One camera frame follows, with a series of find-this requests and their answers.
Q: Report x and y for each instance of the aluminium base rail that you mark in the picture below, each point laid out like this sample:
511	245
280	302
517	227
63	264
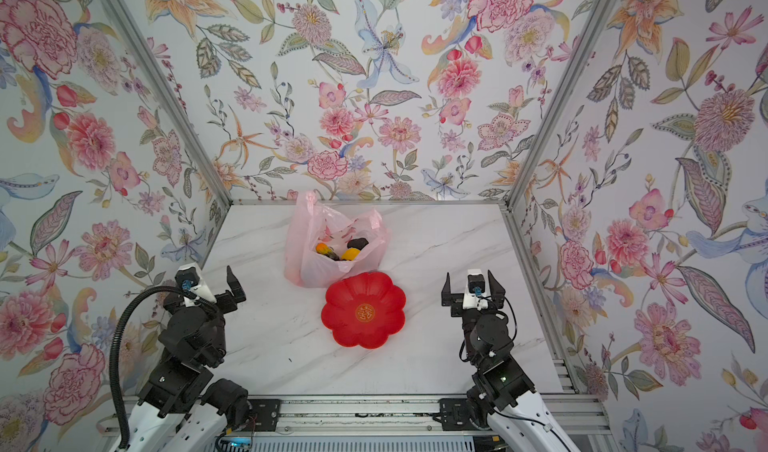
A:
326	415

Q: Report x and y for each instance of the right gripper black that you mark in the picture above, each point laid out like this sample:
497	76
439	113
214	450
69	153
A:
454	303

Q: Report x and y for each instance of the dark avocado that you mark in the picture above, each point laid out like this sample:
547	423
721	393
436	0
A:
357	244

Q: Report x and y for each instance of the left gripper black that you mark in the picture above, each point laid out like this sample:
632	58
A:
224	300

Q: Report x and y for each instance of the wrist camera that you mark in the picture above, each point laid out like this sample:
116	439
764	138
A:
195	290
475	297

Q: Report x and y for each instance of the red flower-shaped plate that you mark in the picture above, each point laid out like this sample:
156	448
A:
364	310

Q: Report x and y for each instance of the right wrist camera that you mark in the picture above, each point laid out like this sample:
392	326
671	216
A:
475	297

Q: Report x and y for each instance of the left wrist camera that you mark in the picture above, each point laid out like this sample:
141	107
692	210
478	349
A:
195	290

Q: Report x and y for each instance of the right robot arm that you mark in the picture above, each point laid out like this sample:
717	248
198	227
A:
503	399

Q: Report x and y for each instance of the pink plastic bag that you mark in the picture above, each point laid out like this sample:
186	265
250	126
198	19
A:
314	222

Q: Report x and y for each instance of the yellow lemon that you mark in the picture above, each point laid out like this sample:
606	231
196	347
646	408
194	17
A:
350	254

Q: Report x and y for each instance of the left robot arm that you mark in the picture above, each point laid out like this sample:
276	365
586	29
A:
181	405

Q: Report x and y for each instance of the large orange red mango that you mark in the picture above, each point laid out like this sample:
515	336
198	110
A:
325	250

